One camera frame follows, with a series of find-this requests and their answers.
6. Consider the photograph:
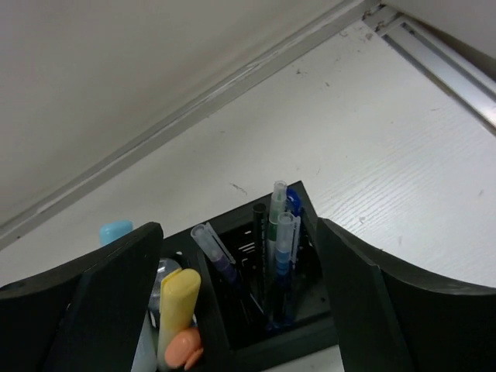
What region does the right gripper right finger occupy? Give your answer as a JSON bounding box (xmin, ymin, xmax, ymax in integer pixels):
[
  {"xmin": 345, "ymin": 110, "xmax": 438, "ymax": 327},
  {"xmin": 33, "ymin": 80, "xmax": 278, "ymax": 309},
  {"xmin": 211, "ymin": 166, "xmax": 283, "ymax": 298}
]
[{"xmin": 316, "ymin": 218, "xmax": 495, "ymax": 371}]

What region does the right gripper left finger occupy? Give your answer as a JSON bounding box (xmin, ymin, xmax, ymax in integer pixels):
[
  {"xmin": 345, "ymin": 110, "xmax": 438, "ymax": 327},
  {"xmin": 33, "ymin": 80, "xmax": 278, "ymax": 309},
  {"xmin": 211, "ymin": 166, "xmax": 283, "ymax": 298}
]
[{"xmin": 1, "ymin": 222, "xmax": 163, "ymax": 371}]

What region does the blue cap highlighter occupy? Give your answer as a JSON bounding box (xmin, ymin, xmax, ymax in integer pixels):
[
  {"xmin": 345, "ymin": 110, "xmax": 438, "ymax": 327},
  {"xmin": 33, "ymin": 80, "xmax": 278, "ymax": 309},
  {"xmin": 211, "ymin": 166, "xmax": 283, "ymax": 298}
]
[{"xmin": 99, "ymin": 220, "xmax": 133, "ymax": 246}]

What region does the clear blue glue stick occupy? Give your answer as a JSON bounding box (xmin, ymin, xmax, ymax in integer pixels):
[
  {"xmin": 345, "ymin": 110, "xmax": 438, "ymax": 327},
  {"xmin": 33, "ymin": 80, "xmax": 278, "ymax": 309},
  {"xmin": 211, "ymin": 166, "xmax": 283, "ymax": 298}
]
[{"xmin": 146, "ymin": 257, "xmax": 183, "ymax": 330}]

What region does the yellow cap highlighter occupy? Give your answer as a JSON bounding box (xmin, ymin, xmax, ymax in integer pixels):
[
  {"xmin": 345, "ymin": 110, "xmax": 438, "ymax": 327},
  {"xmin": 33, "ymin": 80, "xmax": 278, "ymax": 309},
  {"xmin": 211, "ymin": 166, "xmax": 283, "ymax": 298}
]
[{"xmin": 157, "ymin": 268, "xmax": 202, "ymax": 371}]

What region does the orange cap highlighter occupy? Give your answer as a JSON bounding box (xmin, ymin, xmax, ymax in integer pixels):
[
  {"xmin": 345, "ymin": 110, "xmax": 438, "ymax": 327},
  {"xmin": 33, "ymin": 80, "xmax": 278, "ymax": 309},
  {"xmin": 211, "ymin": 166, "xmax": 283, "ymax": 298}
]
[{"xmin": 164, "ymin": 327, "xmax": 204, "ymax": 370}]

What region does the black slotted organizer container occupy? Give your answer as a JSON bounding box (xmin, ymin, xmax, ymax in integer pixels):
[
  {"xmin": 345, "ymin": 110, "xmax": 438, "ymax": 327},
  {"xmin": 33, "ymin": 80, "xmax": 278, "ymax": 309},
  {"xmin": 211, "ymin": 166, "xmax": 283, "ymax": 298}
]
[{"xmin": 161, "ymin": 181, "xmax": 338, "ymax": 371}]

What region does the light blue gel pen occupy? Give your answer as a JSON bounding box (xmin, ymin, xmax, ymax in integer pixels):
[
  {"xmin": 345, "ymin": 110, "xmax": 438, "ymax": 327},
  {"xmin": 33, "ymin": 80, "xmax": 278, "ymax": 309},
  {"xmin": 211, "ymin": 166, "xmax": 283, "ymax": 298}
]
[{"xmin": 267, "ymin": 212, "xmax": 301, "ymax": 329}]

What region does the purple gel pen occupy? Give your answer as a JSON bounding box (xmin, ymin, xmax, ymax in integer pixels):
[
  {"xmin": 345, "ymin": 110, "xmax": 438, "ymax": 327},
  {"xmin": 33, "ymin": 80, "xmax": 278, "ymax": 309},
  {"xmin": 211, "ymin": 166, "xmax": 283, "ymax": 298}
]
[{"xmin": 191, "ymin": 222, "xmax": 267, "ymax": 327}]

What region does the green pen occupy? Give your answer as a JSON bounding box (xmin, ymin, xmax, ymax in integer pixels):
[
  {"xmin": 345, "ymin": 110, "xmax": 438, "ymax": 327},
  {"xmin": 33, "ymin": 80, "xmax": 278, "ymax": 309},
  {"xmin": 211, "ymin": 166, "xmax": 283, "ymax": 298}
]
[{"xmin": 266, "ymin": 181, "xmax": 287, "ymax": 295}]

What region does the black pen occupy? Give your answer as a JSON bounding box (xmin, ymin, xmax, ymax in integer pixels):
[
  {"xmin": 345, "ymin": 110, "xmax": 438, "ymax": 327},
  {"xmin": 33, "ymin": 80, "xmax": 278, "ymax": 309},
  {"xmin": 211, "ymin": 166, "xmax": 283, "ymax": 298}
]
[{"xmin": 253, "ymin": 203, "xmax": 267, "ymax": 313}]

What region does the green cap highlighter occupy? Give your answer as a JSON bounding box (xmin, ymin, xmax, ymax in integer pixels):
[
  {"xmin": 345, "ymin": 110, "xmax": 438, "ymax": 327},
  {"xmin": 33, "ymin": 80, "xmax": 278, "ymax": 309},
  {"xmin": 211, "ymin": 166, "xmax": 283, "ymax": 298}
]
[{"xmin": 131, "ymin": 315, "xmax": 157, "ymax": 372}]

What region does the aluminium rail right side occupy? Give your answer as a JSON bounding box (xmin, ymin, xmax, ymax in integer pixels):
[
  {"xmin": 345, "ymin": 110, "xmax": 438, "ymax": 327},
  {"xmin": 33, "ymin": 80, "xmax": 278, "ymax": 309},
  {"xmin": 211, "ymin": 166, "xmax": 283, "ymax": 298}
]
[{"xmin": 363, "ymin": 4, "xmax": 495, "ymax": 134}]

